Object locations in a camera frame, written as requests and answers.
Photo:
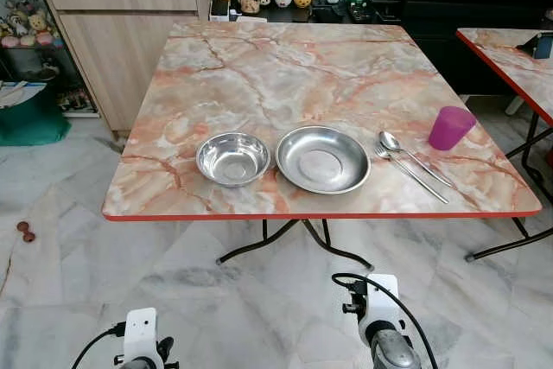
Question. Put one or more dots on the small brown floor object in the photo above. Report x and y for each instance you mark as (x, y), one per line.
(24, 232)

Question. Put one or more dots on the purple plastic cup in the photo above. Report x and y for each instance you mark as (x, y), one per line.
(451, 129)

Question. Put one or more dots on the marble-top folding table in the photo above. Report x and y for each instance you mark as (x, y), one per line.
(302, 75)
(510, 58)

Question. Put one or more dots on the white box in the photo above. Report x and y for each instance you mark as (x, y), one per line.
(219, 11)

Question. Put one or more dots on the green bag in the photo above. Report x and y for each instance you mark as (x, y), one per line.
(30, 123)

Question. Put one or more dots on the light wooden cabinet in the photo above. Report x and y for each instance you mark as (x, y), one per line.
(121, 49)

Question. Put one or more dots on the small steel bowl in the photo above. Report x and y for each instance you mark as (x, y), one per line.
(232, 160)

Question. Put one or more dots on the steel fork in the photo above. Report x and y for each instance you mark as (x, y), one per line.
(415, 177)

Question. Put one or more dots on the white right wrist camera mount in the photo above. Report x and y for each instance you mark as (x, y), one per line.
(382, 295)

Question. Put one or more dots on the display shelf with plush toys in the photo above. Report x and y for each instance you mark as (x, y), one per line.
(34, 23)

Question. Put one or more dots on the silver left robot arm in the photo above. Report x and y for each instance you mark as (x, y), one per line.
(136, 365)

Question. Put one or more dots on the black phone stand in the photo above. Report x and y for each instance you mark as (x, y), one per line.
(542, 45)

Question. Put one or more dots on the round steel plate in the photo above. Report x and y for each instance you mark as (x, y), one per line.
(321, 162)

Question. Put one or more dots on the black remote controls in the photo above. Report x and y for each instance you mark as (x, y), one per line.
(360, 13)

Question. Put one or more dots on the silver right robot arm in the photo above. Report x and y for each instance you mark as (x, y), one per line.
(396, 353)

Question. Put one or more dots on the steel spoon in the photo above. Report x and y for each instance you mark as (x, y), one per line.
(389, 141)

